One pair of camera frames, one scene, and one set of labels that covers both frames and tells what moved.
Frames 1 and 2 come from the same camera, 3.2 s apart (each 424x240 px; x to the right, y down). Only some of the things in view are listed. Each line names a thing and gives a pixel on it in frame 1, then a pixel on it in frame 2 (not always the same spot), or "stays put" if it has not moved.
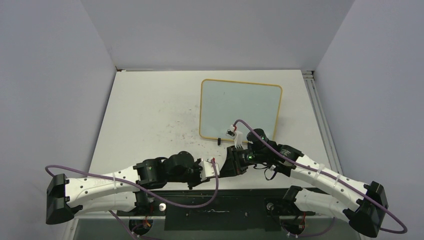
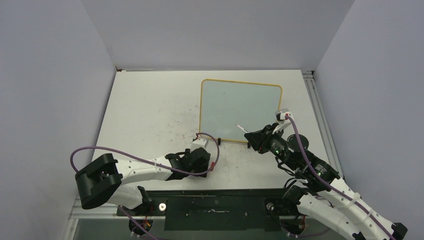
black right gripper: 232,166 to 259,139
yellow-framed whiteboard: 223,103 stays put
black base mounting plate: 214,209 stays put
